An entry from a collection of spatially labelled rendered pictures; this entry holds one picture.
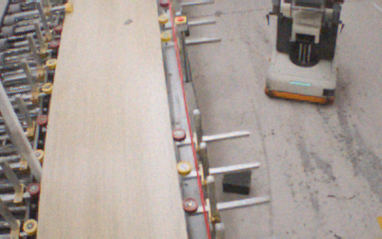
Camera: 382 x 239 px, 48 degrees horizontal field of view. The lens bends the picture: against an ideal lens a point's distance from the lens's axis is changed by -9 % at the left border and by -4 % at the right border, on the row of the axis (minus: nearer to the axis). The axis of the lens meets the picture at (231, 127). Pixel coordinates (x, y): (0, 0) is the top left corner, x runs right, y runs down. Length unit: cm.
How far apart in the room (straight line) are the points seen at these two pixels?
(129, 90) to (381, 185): 204
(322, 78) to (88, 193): 233
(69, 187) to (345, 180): 210
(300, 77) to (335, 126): 52
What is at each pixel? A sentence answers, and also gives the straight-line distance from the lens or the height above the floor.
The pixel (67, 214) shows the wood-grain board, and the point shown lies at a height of 90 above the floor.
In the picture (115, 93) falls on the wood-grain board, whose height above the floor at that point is 90.
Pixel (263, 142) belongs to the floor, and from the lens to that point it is 381.
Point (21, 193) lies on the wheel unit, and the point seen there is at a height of 87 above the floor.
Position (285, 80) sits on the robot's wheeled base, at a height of 26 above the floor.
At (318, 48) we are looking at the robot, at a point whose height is 40.
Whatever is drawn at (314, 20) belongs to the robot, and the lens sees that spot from 366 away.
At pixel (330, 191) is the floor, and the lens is 356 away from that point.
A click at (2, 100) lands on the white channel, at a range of 233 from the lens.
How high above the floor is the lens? 285
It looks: 47 degrees down
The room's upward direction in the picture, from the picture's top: 2 degrees counter-clockwise
